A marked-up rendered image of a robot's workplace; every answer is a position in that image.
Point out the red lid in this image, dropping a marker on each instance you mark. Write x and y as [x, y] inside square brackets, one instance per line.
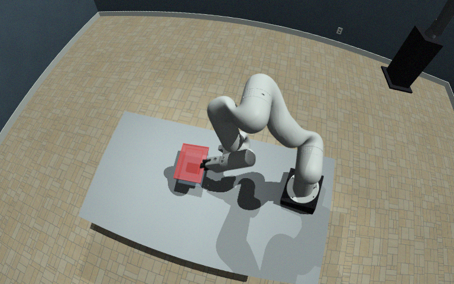
[188, 165]

